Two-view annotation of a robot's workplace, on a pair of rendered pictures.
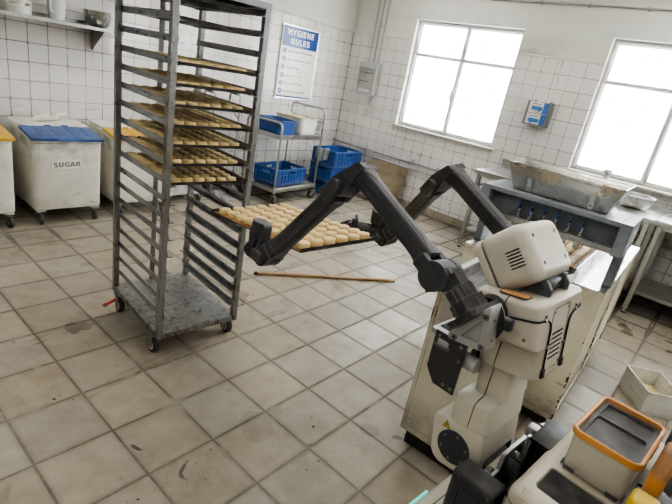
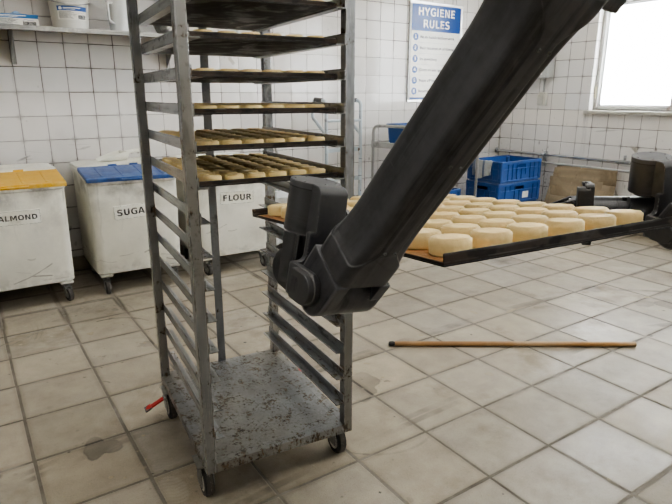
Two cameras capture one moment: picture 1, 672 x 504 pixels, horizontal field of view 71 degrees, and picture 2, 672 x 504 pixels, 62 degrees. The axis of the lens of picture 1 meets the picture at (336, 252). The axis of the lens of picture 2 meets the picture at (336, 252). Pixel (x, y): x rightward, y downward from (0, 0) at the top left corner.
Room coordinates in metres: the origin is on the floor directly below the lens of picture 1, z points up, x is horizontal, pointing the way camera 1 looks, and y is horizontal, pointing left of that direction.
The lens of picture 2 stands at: (0.92, 0.04, 1.17)
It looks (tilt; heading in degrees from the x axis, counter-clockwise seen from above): 16 degrees down; 19
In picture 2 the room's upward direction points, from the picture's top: straight up
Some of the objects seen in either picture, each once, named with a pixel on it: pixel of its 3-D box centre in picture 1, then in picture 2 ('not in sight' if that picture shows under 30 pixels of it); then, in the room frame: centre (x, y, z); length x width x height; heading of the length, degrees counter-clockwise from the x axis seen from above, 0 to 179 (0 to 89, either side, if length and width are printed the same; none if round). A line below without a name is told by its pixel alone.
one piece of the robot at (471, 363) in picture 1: (474, 343); not in sight; (1.23, -0.45, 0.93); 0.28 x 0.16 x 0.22; 137
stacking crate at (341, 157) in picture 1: (337, 156); (504, 169); (6.49, 0.23, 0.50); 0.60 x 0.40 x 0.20; 145
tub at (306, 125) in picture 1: (296, 123); not in sight; (5.94, 0.77, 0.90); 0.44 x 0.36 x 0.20; 61
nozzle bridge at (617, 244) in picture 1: (549, 230); not in sight; (2.44, -1.08, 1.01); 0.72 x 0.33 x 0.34; 55
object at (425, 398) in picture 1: (482, 353); not in sight; (2.02, -0.79, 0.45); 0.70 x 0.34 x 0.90; 145
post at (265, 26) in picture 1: (248, 180); (347, 170); (2.45, 0.53, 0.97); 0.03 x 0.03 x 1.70; 47
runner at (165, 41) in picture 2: (147, 93); (164, 42); (2.35, 1.04, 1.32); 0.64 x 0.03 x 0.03; 47
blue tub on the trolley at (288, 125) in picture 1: (276, 125); (412, 133); (5.60, 0.95, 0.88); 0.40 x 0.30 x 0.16; 56
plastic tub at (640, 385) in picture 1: (649, 391); not in sight; (2.59, -2.09, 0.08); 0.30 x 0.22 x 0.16; 176
